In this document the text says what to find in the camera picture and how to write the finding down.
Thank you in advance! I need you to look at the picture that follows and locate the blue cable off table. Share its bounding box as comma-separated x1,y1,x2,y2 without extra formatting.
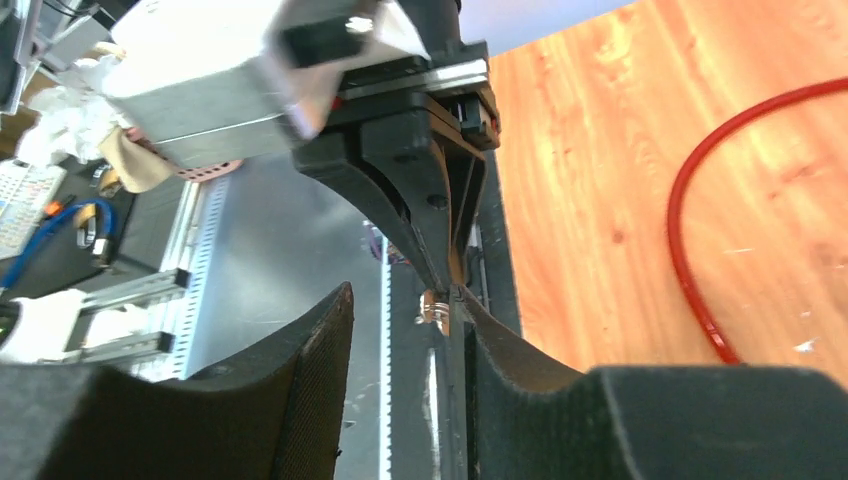
1,198,117,292

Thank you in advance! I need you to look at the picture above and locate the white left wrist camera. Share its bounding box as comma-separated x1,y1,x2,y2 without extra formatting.
102,1,427,168

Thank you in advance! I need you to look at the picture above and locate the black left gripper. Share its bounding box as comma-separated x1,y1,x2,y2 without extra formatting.
294,41,501,293

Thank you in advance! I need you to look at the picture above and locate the small brass padlock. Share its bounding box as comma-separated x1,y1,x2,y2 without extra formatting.
415,290,450,337

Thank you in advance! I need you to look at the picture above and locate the red cable lock black body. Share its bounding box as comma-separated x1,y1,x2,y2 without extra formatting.
666,78,847,365

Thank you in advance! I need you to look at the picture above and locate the slotted white cable duct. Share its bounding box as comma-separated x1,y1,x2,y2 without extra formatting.
131,177,230,381

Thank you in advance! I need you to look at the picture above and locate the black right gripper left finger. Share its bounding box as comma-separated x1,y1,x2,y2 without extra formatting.
1,282,354,479

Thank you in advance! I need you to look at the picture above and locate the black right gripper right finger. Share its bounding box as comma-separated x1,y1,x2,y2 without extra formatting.
450,286,847,479

